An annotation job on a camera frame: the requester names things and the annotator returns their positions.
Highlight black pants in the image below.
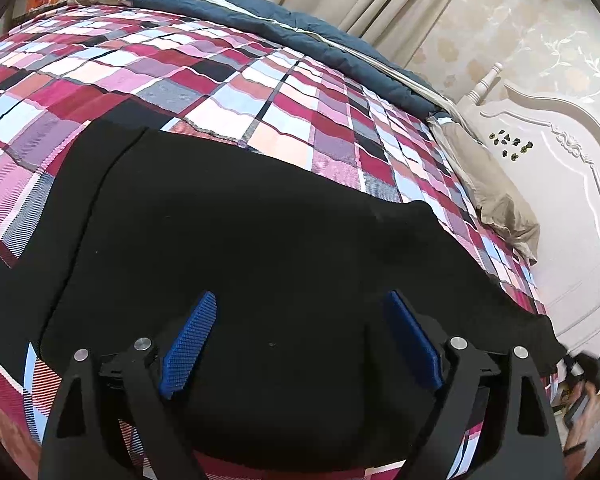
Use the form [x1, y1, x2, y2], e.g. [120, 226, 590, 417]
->
[0, 120, 565, 471]

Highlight person's right hand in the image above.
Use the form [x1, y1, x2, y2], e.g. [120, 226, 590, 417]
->
[564, 416, 592, 480]

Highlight beige pillow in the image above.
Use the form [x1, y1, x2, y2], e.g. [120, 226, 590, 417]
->
[426, 116, 541, 266]

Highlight white carved headboard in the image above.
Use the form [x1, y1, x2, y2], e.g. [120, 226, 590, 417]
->
[457, 63, 600, 353]

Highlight plaid pink red bedsheet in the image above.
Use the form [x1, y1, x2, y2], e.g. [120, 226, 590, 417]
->
[0, 3, 549, 480]

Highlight dark blue quilt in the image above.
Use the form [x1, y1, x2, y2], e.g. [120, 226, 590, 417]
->
[122, 0, 460, 120]

